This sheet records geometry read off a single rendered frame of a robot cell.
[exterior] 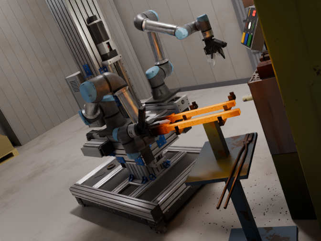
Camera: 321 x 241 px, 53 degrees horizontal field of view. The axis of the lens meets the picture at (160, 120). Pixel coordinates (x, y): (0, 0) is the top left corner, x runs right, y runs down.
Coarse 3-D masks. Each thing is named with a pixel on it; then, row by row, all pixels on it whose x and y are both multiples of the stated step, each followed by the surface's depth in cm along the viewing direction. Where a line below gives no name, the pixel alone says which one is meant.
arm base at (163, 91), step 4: (164, 84) 255; (152, 88) 254; (156, 88) 252; (160, 88) 252; (164, 88) 253; (168, 88) 259; (152, 92) 256; (156, 92) 253; (160, 92) 253; (164, 92) 252; (168, 92) 254; (152, 96) 259; (156, 96) 254; (160, 96) 252; (164, 96) 253
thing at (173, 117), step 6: (228, 102) 148; (234, 102) 147; (204, 108) 154; (210, 108) 152; (216, 108) 151; (222, 108) 150; (174, 114) 164; (180, 114) 160; (186, 114) 158; (192, 114) 157; (198, 114) 156; (156, 120) 166; (174, 120) 162
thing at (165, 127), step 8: (224, 112) 139; (232, 112) 136; (240, 112) 137; (184, 120) 149; (192, 120) 145; (200, 120) 143; (208, 120) 142; (152, 128) 154; (160, 128) 153; (168, 128) 151
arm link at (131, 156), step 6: (138, 138) 181; (126, 144) 177; (132, 144) 178; (138, 144) 179; (144, 144) 181; (126, 150) 178; (132, 150) 178; (138, 150) 180; (132, 156) 179; (138, 156) 180
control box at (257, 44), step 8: (248, 8) 242; (248, 16) 237; (256, 16) 217; (248, 24) 235; (256, 24) 214; (248, 32) 232; (256, 32) 216; (256, 40) 217; (264, 40) 217; (256, 48) 219
